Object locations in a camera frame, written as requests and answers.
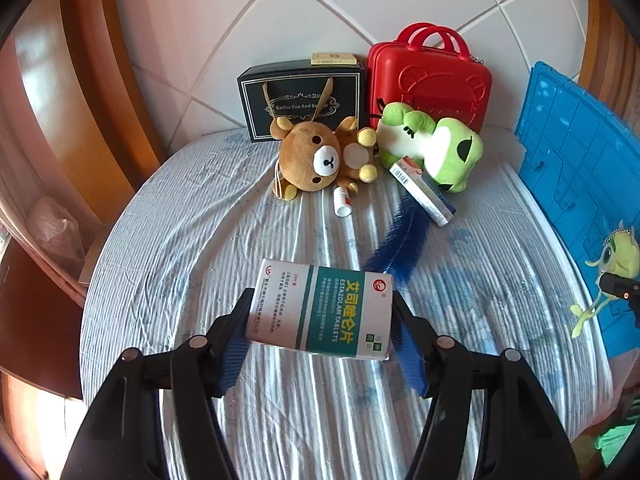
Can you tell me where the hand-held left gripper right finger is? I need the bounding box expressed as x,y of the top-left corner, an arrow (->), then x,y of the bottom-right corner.
390,290 -> 583,480

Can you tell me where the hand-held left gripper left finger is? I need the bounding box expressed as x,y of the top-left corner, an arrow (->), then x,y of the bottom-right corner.
60,287 -> 256,480

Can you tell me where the white and teal medicine box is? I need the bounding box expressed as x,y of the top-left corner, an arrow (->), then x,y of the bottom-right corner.
245,258 -> 396,361

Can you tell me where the blue plastic crate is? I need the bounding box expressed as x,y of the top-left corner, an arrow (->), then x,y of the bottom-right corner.
514,61 -> 640,356

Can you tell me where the long white and blue box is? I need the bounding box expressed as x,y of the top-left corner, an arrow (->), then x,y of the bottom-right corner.
389,156 -> 457,227

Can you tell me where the green frog plush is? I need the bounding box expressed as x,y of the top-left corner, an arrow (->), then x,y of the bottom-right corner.
375,102 -> 485,194

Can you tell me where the brown bear plush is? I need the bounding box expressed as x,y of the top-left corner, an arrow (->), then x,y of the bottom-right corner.
270,116 -> 378,202

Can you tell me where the green one-eyed monster plush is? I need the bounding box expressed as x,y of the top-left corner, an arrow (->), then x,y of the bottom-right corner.
571,220 -> 640,338

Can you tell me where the blue feather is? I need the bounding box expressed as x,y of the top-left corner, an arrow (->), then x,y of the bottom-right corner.
364,192 -> 433,291

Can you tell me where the striped blue and white bedsheet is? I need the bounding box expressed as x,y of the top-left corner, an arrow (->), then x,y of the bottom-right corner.
80,127 -> 618,480

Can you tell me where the green cloth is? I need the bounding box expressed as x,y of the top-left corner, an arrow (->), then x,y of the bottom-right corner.
595,422 -> 640,466

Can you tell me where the wooden nightstand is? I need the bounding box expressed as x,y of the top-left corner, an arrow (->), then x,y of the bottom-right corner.
0,210 -> 101,401

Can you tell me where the clear plastic bag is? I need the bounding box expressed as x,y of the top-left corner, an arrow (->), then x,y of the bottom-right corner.
27,195 -> 88,281

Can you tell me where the black gift box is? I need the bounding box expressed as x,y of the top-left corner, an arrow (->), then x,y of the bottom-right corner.
236,57 -> 368,143

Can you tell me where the red toy suitcase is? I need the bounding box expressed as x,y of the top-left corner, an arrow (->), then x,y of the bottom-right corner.
367,22 -> 493,133

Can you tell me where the small yellowish box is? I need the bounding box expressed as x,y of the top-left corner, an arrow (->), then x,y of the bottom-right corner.
310,51 -> 357,67

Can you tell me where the white padded wooden headboard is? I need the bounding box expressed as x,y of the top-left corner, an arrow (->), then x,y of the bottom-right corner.
0,0 -> 640,241

